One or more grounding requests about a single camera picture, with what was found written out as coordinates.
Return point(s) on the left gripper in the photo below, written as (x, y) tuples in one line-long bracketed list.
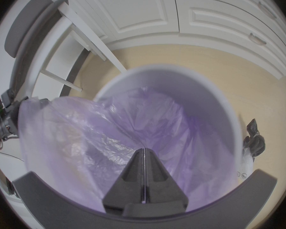
[(13, 114)]

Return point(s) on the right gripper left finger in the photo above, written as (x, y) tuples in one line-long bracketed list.
[(131, 187)]

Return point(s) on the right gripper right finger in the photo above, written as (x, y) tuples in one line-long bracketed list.
[(159, 187)]

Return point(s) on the purple plastic bag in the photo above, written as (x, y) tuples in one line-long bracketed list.
[(97, 139)]

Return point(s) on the black and white wrapper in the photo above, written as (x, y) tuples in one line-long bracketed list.
[(256, 144)]

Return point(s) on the white trash bin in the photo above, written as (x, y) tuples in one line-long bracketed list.
[(205, 92)]

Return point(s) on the white chair dark grey pads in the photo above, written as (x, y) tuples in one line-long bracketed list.
[(21, 27)]

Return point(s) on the white wardrobe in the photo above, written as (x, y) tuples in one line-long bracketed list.
[(205, 13)]

